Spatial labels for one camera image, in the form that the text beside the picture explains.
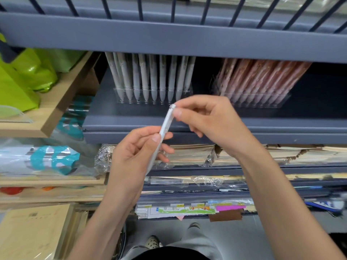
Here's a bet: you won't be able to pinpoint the person's right hand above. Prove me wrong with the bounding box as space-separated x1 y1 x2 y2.
172 95 262 161

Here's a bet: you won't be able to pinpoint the person's left hand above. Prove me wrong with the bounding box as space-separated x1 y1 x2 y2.
104 126 175 207

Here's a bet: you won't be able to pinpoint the single white pen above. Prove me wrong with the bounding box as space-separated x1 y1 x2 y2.
145 104 177 176

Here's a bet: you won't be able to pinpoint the person's left forearm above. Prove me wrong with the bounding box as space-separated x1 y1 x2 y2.
67 192 136 260

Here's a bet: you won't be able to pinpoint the person's right forearm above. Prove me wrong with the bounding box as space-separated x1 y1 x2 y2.
235 149 347 260

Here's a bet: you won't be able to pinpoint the clear plastic pen tray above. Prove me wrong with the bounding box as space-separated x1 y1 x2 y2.
212 90 291 109
114 88 193 105

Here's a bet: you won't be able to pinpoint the flat wrapped paper packs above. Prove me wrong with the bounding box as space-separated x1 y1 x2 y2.
144 173 347 188

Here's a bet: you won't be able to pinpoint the row of white pens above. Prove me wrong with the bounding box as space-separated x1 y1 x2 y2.
105 52 196 104

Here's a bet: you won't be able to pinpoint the colourful sticky note packs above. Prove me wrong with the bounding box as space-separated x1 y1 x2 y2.
135 199 257 220

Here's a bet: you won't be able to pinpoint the row of pink pens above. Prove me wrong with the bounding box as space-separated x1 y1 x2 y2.
216 58 312 105

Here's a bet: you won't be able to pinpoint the teal printed clear packet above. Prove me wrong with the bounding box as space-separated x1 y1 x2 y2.
0 145 81 177
55 96 94 141

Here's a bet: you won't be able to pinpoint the grey metal shelf unit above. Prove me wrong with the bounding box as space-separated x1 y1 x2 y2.
0 0 347 222

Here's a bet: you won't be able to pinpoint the pink sticky note pad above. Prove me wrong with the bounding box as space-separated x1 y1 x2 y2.
215 205 246 212

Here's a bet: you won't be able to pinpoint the brown sticky note pad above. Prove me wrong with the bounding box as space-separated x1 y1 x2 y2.
208 209 243 222

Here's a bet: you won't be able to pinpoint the person's left shoe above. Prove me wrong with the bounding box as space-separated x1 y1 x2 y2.
144 235 162 250

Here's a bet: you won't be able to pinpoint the person's grey trousers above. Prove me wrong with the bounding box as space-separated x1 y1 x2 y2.
121 227 223 260

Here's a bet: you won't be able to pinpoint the wooden shelf unit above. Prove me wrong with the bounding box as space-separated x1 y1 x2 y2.
0 51 109 213

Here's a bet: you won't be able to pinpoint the stack of beige paper pads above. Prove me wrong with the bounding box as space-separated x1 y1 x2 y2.
216 144 347 166

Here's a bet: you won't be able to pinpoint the stack of kraft paper sheets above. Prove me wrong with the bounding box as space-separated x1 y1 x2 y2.
54 210 90 260

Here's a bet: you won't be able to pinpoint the dark green bag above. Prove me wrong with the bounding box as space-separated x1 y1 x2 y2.
34 49 87 73

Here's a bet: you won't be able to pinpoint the clear acrylic holder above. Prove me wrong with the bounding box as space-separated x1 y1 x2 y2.
0 105 35 124

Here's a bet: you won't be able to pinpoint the kraft paper pack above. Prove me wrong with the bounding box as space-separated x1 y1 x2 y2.
0 203 74 260

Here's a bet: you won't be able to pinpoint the red round item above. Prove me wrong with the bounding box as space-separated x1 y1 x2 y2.
0 187 24 195

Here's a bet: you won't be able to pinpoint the lime green bag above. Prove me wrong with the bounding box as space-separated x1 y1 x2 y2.
0 34 59 112

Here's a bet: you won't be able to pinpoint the blue and white packet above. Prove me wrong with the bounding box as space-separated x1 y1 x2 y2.
305 198 347 214

